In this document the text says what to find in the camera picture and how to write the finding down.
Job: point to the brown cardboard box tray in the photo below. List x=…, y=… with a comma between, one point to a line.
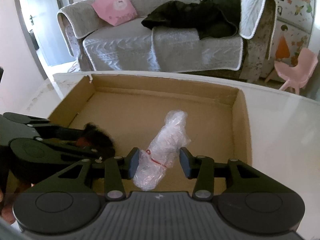
x=132, y=110

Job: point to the painted folding screen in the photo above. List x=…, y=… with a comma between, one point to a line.
x=293, y=29

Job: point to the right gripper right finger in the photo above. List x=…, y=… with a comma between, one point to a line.
x=240, y=178

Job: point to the pink square cushion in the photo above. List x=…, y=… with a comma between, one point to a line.
x=115, y=12

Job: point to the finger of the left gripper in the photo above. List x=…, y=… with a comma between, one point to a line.
x=52, y=145
x=17, y=121

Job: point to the clear plastic bag bundle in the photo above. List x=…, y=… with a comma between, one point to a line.
x=162, y=151

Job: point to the pink child chair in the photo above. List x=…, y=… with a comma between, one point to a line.
x=298, y=76

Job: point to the grey door with sticker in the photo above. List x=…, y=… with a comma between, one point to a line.
x=38, y=19

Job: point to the grey covered sofa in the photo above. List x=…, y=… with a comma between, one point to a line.
x=100, y=46

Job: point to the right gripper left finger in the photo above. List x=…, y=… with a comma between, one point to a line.
x=87, y=177

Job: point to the left hand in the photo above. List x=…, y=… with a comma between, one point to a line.
x=7, y=201

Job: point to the black fluffy sock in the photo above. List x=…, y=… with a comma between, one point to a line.
x=97, y=141

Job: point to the black clothes on sofa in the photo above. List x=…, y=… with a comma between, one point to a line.
x=211, y=18

